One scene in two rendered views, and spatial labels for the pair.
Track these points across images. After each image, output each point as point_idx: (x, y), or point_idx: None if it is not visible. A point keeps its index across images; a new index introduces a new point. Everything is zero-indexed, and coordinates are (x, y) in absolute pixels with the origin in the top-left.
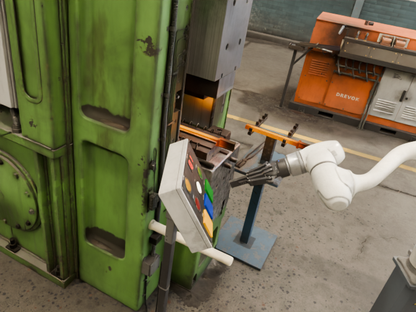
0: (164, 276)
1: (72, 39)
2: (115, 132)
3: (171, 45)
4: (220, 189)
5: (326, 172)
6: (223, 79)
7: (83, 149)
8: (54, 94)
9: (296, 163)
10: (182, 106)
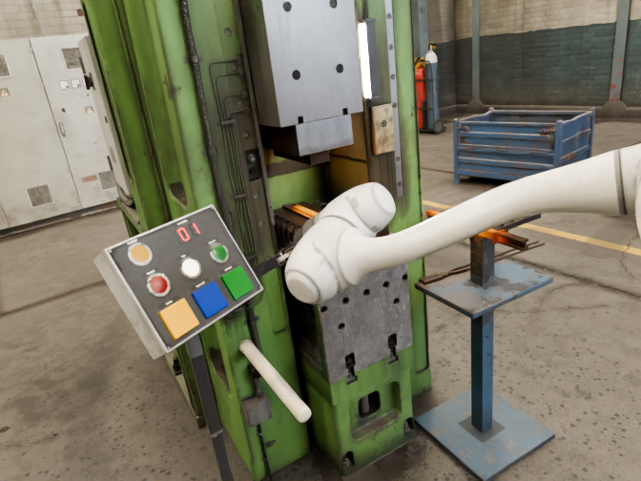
0: (204, 412)
1: (147, 105)
2: (183, 210)
3: (196, 81)
4: (364, 309)
5: (308, 231)
6: (311, 126)
7: None
8: (139, 171)
9: (310, 227)
10: (265, 173)
